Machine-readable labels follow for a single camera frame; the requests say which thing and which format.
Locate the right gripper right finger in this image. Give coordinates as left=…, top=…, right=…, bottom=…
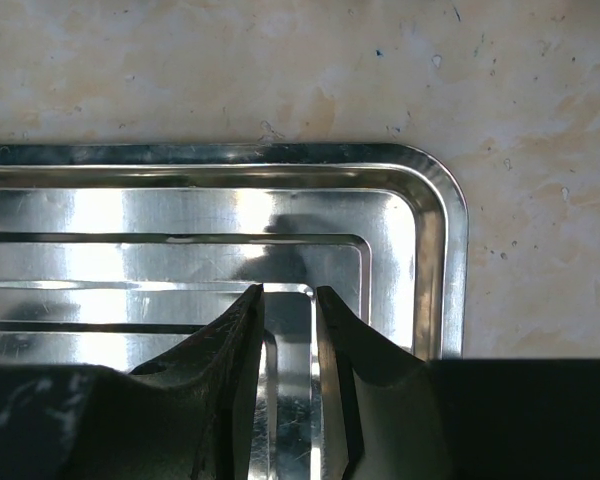
left=316, top=286, right=454, bottom=479

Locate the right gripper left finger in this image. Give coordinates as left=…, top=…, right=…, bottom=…
left=128, top=284, right=264, bottom=479

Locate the metal tray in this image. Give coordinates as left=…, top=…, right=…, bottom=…
left=0, top=143, right=468, bottom=479

